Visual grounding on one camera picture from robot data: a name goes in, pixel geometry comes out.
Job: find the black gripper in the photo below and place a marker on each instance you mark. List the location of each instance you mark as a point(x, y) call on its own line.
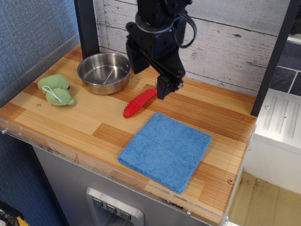
point(161, 52)

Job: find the red handled metal spoon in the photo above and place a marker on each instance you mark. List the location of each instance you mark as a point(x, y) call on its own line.
point(138, 102)

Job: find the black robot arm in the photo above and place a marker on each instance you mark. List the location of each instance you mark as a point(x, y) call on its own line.
point(158, 16)

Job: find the stainless steel pan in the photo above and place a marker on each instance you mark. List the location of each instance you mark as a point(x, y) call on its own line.
point(104, 73)

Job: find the blue folded cloth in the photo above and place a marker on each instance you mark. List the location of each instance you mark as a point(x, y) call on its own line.
point(166, 151)

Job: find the green plush toy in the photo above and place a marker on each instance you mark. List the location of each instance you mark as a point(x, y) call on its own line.
point(56, 89)

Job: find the clear acrylic edge guard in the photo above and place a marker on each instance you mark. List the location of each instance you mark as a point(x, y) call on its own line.
point(88, 165)

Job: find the silver dispenser button panel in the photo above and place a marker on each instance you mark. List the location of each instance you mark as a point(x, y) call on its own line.
point(109, 211)

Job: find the white grooved cabinet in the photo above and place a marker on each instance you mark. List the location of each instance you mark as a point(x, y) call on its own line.
point(274, 153)

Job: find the yellow and black object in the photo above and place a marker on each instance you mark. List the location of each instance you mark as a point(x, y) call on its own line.
point(10, 219)

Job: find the black left frame post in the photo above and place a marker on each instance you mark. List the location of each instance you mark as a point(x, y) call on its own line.
point(88, 36)

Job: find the black frame post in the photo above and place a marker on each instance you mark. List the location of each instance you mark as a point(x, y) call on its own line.
point(88, 36)
point(276, 54)

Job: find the black right frame post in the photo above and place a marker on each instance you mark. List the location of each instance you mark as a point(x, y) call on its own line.
point(276, 54)

